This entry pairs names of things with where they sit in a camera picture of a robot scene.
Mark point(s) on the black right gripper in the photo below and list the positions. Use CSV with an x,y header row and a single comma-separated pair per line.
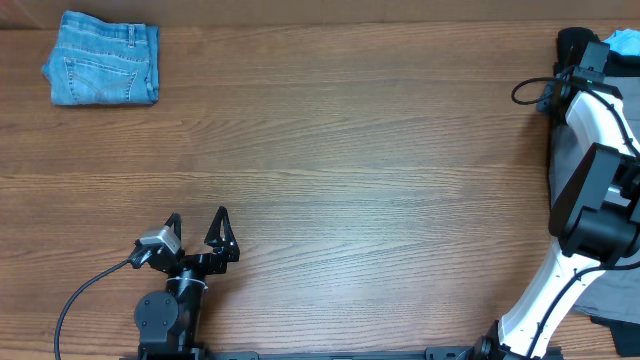
x,y
570,46

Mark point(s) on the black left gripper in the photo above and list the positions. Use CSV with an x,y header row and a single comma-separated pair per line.
x,y
224,251

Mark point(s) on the grey shorts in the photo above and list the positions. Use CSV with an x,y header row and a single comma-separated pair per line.
x,y
615,294

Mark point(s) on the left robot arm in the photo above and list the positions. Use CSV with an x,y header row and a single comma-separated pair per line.
x,y
168,320

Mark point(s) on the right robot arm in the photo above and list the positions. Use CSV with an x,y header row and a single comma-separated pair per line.
x,y
594,221

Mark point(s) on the black garment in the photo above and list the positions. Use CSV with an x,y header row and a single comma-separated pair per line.
x,y
571,44

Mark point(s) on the light blue garment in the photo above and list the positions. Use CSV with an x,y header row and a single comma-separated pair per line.
x,y
625,42

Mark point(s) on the folded blue denim jeans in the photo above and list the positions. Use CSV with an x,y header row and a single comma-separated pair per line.
x,y
98,63

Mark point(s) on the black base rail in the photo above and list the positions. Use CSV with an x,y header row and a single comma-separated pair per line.
x,y
431,353

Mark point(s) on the cardboard back wall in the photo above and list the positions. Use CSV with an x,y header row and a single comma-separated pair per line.
x,y
46,14

